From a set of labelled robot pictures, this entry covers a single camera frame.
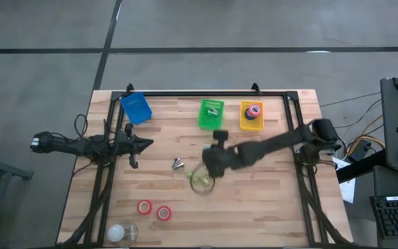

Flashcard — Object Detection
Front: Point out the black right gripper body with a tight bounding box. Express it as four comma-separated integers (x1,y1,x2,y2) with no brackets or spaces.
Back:
202,129,240,179

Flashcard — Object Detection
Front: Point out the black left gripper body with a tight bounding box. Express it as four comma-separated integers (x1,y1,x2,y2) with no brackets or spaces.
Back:
114,122,141,170

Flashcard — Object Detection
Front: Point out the red tape roll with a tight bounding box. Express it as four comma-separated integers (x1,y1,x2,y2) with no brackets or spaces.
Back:
136,199,153,216
156,205,173,222

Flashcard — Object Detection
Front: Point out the pink tape roll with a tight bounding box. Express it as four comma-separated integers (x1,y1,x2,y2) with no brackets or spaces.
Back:
247,104,263,118

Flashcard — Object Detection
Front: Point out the blue plastic basket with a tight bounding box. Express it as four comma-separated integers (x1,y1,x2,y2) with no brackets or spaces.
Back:
120,91,153,126

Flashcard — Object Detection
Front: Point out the green plastic basket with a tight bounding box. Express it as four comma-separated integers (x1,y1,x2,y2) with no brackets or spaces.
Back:
198,98,225,131

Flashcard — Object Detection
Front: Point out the yellow plastic basket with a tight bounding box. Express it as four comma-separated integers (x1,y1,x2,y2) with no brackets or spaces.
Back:
240,100,265,132

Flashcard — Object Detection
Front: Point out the white light bulb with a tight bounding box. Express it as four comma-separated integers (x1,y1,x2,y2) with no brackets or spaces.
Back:
106,221,139,248
106,223,126,243

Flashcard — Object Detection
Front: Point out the white paper sheet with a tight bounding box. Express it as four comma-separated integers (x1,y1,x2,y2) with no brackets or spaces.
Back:
332,156,356,204

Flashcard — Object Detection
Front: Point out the grey metal stand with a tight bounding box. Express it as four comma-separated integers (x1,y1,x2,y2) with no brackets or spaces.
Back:
0,138,34,243

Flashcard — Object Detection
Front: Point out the black desk leg bar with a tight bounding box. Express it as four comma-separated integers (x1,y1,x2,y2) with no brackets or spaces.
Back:
336,149,388,183

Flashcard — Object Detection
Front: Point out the black power box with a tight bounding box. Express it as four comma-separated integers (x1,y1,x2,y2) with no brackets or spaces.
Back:
350,140,372,162

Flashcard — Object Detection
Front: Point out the grey keyboard tray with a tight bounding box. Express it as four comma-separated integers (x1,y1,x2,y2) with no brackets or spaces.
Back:
370,165,398,249

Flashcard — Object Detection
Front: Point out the black keyboard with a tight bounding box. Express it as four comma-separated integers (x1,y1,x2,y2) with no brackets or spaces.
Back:
369,194,398,240

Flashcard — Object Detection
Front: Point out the black metal table frame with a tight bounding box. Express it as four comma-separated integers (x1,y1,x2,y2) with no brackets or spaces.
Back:
59,90,354,248

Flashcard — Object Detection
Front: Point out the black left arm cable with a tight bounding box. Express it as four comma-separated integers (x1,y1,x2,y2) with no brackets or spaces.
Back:
73,113,89,140

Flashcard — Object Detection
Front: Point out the yellow cable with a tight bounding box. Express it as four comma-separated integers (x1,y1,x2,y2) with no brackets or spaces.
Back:
345,113,385,155

